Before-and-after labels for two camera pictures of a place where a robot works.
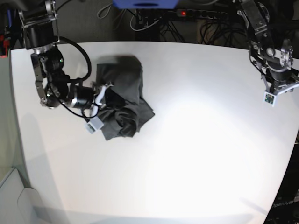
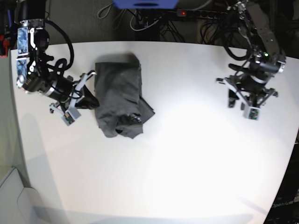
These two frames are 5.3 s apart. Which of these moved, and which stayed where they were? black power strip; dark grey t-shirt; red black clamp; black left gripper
Moved: black left gripper
Stayed: red black clamp; black power strip; dark grey t-shirt
